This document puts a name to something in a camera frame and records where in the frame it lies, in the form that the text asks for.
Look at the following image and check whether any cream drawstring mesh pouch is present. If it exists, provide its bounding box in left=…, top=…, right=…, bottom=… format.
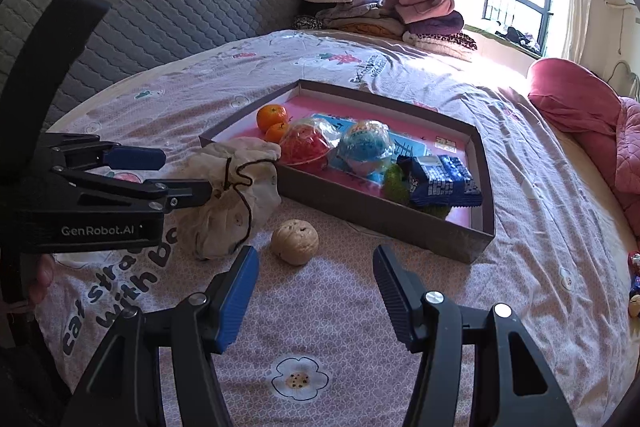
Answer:
left=171, top=136, right=281, bottom=260

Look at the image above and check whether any orange mandarin without stem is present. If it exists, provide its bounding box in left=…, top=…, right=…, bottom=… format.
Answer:
left=256, top=104, right=290, bottom=133

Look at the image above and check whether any orange mandarin with stem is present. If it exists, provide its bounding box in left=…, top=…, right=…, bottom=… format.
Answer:
left=264, top=122, right=288, bottom=144

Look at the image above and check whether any blue snack packet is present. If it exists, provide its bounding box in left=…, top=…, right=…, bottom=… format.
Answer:
left=396, top=155, right=483, bottom=207

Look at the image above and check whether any walnut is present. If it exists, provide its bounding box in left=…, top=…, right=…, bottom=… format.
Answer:
left=270, top=219, right=319, bottom=267

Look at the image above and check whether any green fuzzy ring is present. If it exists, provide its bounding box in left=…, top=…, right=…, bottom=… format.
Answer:
left=382, top=163, right=452, bottom=218

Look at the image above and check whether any red surprise egg toy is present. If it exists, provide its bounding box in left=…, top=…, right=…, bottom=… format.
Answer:
left=280, top=119, right=331, bottom=174

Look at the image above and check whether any blue surprise egg toy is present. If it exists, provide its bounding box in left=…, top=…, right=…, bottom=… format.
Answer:
left=330, top=119, right=395, bottom=183

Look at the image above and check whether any left hand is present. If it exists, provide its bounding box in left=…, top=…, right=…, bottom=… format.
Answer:
left=22, top=255, right=55, bottom=309

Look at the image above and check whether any small colourful doll toy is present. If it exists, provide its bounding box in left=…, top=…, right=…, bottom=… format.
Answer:
left=627, top=251, right=640, bottom=319

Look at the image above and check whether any pink strawberry bear bedsheet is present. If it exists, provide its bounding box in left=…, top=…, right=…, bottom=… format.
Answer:
left=54, top=30, right=638, bottom=426

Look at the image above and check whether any grey cardboard box tray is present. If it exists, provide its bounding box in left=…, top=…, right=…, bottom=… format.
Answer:
left=200, top=80, right=495, bottom=263

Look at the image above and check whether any pink quilted blanket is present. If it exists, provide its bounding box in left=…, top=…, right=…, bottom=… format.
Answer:
left=527, top=58, right=640, bottom=235

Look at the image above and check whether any pile of folded clothes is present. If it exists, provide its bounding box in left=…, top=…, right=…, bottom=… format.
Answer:
left=294, top=0, right=477, bottom=60

